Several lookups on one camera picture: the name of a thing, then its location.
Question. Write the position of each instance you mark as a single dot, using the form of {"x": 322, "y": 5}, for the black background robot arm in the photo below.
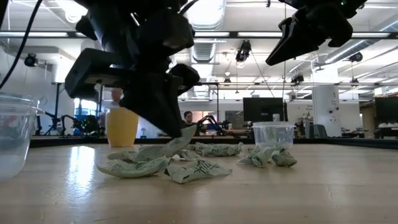
{"x": 211, "y": 122}

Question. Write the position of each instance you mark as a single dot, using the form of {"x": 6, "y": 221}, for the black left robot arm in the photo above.
{"x": 109, "y": 18}

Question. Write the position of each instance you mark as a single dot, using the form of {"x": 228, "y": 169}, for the person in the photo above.
{"x": 188, "y": 118}

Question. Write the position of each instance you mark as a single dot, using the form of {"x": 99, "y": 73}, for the yellow plastic cup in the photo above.
{"x": 119, "y": 132}

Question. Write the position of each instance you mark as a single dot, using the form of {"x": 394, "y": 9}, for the black ceiling-hung camera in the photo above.
{"x": 243, "y": 51}
{"x": 355, "y": 57}
{"x": 30, "y": 59}

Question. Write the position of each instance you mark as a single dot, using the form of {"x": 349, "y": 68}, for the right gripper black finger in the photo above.
{"x": 287, "y": 26}
{"x": 298, "y": 40}

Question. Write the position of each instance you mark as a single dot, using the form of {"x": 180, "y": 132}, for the green white sweetener packet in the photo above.
{"x": 283, "y": 158}
{"x": 168, "y": 147}
{"x": 256, "y": 157}
{"x": 217, "y": 149}
{"x": 197, "y": 171}
{"x": 185, "y": 154}
{"x": 133, "y": 168}
{"x": 122, "y": 154}

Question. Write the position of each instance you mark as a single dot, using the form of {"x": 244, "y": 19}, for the black monitor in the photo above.
{"x": 387, "y": 109}
{"x": 263, "y": 109}

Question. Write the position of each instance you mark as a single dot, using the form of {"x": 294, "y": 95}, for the silver ventilation duct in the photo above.
{"x": 205, "y": 18}

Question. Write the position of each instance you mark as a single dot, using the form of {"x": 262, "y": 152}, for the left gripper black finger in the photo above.
{"x": 149, "y": 99}
{"x": 186, "y": 77}

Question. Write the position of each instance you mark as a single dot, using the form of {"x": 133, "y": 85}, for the white column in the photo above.
{"x": 326, "y": 105}

